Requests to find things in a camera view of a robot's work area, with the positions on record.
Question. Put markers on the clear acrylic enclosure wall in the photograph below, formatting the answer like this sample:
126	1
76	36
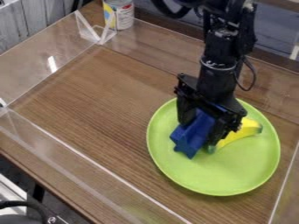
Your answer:
78	130

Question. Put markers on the clear acrylic corner bracket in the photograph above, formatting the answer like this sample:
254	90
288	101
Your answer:
96	33

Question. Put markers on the yellow toy banana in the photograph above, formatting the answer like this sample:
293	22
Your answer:
250	128

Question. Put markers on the blue cross-shaped block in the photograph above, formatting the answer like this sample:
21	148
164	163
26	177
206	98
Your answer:
190	137

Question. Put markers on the white labelled can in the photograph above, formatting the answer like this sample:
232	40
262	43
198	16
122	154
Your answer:
120	13

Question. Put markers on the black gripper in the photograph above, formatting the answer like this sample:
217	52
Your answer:
210	93

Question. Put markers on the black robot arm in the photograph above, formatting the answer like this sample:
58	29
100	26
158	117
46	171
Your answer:
229	28

